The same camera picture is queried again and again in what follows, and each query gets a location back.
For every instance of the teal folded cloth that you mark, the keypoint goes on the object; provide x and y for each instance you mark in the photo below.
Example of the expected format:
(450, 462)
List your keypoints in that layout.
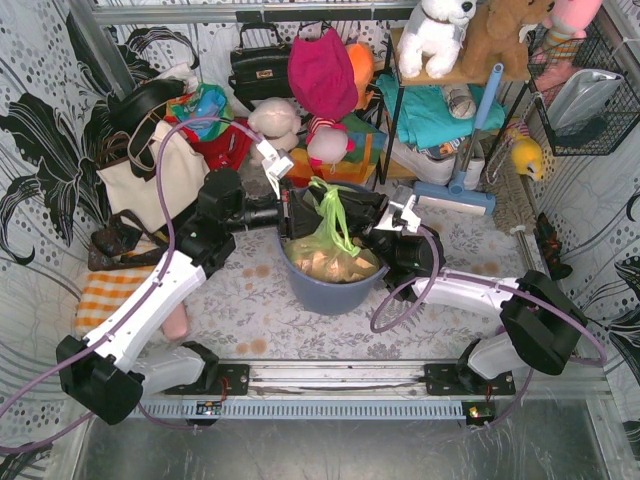
(424, 120)

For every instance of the yellow plush toy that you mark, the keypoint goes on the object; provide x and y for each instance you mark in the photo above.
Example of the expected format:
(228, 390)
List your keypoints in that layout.
(525, 153)

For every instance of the orange plush toy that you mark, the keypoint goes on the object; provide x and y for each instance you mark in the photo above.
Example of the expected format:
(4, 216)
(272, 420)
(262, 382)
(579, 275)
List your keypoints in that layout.
(362, 61)

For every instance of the pink plush toy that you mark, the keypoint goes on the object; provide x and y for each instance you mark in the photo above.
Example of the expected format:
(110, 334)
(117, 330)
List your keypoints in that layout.
(566, 24)

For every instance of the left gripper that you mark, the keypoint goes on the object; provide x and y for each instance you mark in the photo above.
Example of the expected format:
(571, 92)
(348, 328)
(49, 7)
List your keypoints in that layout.
(288, 214)

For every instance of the cream canvas tote bag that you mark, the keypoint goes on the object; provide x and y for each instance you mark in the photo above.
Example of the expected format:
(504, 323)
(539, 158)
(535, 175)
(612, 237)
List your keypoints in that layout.
(183, 174)

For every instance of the black leather handbag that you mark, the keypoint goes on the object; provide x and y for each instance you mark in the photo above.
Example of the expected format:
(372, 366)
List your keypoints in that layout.
(260, 73)

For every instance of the black round hat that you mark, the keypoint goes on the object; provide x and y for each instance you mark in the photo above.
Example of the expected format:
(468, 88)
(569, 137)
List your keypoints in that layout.
(127, 113)

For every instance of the colorful printed bag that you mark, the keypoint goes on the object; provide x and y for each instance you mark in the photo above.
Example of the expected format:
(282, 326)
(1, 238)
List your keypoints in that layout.
(209, 105)

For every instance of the pink pouch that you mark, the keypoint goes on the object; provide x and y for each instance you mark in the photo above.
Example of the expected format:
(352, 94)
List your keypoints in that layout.
(176, 326)

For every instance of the green trash bag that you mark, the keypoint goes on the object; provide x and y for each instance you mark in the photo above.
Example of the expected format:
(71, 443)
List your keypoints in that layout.
(330, 254)

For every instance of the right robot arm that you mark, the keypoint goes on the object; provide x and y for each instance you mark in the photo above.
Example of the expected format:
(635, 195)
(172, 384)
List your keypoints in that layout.
(540, 326)

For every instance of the brown teddy bear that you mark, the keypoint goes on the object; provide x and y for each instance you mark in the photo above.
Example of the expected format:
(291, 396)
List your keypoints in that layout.
(497, 31)

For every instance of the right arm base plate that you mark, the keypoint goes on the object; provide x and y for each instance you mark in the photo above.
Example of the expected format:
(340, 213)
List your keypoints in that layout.
(445, 379)

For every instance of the orange checkered cloth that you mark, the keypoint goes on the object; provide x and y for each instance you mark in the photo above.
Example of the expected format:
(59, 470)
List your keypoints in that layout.
(104, 293)

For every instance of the cream plush bear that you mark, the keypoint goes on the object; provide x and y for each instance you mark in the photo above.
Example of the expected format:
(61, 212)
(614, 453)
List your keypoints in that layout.
(276, 120)

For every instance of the rainbow striped bag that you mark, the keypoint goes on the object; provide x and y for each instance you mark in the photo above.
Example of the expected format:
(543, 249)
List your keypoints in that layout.
(356, 167)

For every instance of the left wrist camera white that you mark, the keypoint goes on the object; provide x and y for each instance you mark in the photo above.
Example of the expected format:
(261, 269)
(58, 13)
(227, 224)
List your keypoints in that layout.
(276, 163)

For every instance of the blue trash bin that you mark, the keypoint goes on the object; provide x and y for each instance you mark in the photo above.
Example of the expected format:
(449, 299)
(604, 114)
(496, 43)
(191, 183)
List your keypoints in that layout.
(326, 298)

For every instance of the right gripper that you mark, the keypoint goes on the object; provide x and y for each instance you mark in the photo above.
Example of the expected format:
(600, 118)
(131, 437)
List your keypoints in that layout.
(378, 212)

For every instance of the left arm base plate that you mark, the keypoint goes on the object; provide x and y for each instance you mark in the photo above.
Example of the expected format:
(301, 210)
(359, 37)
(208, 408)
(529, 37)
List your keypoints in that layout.
(235, 380)

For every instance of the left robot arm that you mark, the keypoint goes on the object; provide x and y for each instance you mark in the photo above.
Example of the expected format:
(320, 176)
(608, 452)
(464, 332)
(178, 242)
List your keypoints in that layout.
(103, 371)

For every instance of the pink white plush doll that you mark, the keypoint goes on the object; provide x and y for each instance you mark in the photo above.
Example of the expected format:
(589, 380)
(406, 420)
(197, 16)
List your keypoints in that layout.
(328, 142)

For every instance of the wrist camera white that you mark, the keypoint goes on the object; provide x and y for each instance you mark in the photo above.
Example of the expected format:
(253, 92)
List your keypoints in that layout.
(276, 163)
(399, 213)

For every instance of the magenta cloth bag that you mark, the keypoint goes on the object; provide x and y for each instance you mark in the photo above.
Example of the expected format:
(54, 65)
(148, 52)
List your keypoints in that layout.
(321, 76)

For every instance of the silver foil pouch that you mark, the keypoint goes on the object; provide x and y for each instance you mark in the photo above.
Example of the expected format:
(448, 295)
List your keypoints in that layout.
(583, 95)

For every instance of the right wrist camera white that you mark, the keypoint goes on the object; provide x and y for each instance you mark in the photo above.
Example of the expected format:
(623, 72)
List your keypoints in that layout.
(399, 213)

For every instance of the black wire basket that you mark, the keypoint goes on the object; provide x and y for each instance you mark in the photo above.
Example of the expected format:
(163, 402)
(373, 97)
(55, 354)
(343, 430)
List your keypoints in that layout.
(603, 133)

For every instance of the black metal shelf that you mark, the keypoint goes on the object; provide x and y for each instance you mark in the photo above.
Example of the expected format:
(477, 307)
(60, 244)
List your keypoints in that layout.
(391, 64)

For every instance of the white plush dog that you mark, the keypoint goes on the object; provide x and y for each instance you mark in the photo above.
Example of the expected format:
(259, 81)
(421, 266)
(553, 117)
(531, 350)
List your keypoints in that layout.
(433, 36)

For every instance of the red cloth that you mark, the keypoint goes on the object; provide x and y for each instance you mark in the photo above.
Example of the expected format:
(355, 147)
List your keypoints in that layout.
(228, 150)

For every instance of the brown patterned handbag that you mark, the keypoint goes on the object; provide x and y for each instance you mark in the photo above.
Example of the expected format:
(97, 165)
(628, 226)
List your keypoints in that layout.
(124, 243)

